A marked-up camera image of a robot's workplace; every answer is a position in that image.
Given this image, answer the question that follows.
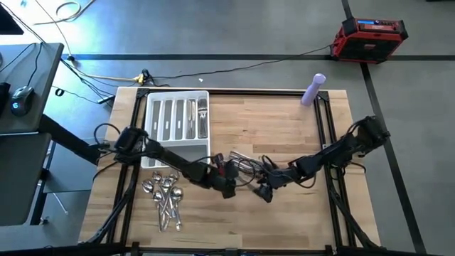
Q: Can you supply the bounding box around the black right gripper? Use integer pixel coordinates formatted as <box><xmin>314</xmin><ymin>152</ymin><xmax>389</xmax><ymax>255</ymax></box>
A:
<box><xmin>253</xmin><ymin>167</ymin><xmax>296</xmax><ymax>204</ymax></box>

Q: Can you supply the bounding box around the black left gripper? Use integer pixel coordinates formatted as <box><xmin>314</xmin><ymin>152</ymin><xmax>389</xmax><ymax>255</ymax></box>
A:
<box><xmin>208</xmin><ymin>161</ymin><xmax>239</xmax><ymax>199</ymax></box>

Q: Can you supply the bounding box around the silver fork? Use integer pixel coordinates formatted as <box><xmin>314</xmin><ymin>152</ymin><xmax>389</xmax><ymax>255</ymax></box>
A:
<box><xmin>198</xmin><ymin>101</ymin><xmax>209</xmax><ymax>139</ymax></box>
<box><xmin>198</xmin><ymin>99</ymin><xmax>209</xmax><ymax>138</ymax></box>
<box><xmin>198</xmin><ymin>100</ymin><xmax>209</xmax><ymax>139</ymax></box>

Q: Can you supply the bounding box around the white plastic cutlery tray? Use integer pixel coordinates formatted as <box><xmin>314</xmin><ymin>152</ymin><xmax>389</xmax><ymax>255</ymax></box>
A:
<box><xmin>141</xmin><ymin>90</ymin><xmax>211</xmax><ymax>169</ymax></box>

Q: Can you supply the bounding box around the silver spoon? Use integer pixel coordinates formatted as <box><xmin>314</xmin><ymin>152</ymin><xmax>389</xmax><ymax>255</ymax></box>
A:
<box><xmin>151</xmin><ymin>171</ymin><xmax>171</xmax><ymax>218</ymax></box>
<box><xmin>171</xmin><ymin>187</ymin><xmax>184</xmax><ymax>232</ymax></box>
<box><xmin>161</xmin><ymin>176</ymin><xmax>178</xmax><ymax>228</ymax></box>
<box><xmin>159</xmin><ymin>171</ymin><xmax>181</xmax><ymax>232</ymax></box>
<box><xmin>153</xmin><ymin>191</ymin><xmax>165</xmax><ymax>233</ymax></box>
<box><xmin>141</xmin><ymin>179</ymin><xmax>165</xmax><ymax>228</ymax></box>

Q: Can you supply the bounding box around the lavender bottle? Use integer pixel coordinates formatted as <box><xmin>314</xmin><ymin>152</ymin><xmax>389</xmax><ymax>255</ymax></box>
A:
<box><xmin>300</xmin><ymin>73</ymin><xmax>327</xmax><ymax>107</ymax></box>

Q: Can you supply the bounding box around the black desk base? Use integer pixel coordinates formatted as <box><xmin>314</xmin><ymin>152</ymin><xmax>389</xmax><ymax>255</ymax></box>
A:
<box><xmin>30</xmin><ymin>113</ymin><xmax>102</xmax><ymax>225</ymax></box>

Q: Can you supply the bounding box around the red black jobsite radio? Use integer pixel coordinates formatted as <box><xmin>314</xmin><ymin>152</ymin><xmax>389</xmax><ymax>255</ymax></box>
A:
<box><xmin>330</xmin><ymin>16</ymin><xmax>410</xmax><ymax>65</ymax></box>

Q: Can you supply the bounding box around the dark grey desk panel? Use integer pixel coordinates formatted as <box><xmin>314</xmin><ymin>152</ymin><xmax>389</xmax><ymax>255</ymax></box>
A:
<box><xmin>0</xmin><ymin>133</ymin><xmax>53</xmax><ymax>227</ymax></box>

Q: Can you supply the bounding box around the black computer mouse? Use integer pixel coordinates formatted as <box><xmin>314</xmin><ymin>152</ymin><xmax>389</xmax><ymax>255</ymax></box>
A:
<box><xmin>9</xmin><ymin>85</ymin><xmax>36</xmax><ymax>117</ymax></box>

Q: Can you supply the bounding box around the dark grey desk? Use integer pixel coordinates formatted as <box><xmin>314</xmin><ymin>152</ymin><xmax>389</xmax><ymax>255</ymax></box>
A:
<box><xmin>0</xmin><ymin>42</ymin><xmax>65</xmax><ymax>135</ymax></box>

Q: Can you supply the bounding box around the black monitor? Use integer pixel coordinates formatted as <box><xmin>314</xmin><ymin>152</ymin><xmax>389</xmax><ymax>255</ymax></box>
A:
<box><xmin>0</xmin><ymin>3</ymin><xmax>25</xmax><ymax>36</ymax></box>

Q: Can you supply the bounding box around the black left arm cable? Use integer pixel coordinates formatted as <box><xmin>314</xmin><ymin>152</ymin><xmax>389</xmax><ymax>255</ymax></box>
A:
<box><xmin>92</xmin><ymin>122</ymin><xmax>124</xmax><ymax>181</ymax></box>

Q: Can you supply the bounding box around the black radio power cable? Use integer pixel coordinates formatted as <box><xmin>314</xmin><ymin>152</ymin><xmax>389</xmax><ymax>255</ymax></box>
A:
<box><xmin>151</xmin><ymin>44</ymin><xmax>334</xmax><ymax>80</ymax></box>

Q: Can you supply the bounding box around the yellow extension cord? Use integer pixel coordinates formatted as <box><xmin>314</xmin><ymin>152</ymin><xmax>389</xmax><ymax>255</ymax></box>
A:
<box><xmin>69</xmin><ymin>56</ymin><xmax>146</xmax><ymax>85</ymax></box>

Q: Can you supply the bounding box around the thin black floor cable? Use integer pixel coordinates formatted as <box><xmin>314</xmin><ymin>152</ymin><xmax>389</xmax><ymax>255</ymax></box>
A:
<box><xmin>60</xmin><ymin>56</ymin><xmax>118</xmax><ymax>106</ymax></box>

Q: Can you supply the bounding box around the black mouse cable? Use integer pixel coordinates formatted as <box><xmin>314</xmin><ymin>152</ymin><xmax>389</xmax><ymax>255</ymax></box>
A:
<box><xmin>26</xmin><ymin>41</ymin><xmax>46</xmax><ymax>89</ymax></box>

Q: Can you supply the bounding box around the white looped floor cable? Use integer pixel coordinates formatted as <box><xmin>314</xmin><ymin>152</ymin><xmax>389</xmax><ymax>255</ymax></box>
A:
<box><xmin>33</xmin><ymin>0</ymin><xmax>97</xmax><ymax>26</ymax></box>

